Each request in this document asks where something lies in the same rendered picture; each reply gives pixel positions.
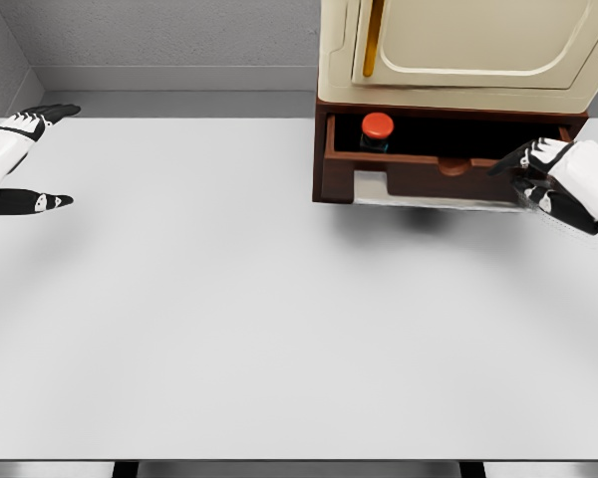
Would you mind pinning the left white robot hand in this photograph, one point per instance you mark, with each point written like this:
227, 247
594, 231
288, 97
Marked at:
0, 154

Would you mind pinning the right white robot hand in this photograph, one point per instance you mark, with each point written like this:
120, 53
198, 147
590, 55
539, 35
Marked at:
583, 169

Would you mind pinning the brown wooden drawer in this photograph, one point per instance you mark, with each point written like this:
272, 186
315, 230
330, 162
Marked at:
418, 171

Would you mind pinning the red button switch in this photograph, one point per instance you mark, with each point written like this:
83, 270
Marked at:
377, 125

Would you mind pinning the cream cabinet with brown base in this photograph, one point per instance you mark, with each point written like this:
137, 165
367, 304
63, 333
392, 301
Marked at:
453, 99

